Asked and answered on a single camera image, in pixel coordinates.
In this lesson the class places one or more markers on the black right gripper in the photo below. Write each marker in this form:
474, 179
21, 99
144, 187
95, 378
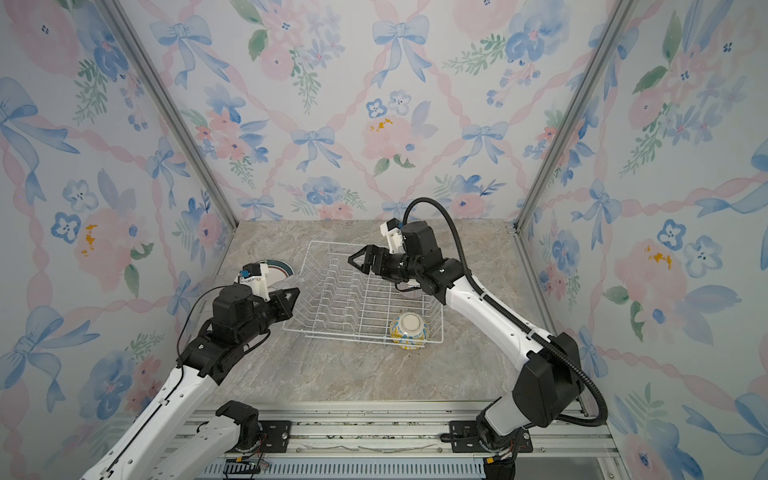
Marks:
373, 254

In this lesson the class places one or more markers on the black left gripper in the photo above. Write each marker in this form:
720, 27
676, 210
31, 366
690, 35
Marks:
286, 306

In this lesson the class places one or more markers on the white plate dark underside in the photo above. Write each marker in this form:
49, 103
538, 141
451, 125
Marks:
276, 271

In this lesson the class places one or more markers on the blue yellow patterned bowl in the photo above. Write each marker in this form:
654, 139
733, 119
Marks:
408, 331

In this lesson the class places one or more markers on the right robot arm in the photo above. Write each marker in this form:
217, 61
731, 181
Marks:
547, 382

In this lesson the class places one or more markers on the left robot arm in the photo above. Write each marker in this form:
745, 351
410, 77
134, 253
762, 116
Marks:
241, 322

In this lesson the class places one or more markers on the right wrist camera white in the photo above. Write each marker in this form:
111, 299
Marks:
393, 236

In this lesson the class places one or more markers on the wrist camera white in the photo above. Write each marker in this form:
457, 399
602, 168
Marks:
393, 236
255, 276

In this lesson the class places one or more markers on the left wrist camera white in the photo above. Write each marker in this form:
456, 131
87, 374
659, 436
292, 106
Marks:
255, 276

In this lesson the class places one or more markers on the white wire dish rack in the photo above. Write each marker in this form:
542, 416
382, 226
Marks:
338, 302

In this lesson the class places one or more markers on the left aluminium corner post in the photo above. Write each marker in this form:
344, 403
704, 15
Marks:
117, 19

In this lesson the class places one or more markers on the aluminium corner post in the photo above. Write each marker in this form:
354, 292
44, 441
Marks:
117, 19
615, 26

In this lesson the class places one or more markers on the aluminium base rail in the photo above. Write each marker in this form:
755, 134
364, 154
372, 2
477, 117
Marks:
353, 440

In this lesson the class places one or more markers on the right aluminium corner post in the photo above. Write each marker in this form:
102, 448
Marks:
615, 26

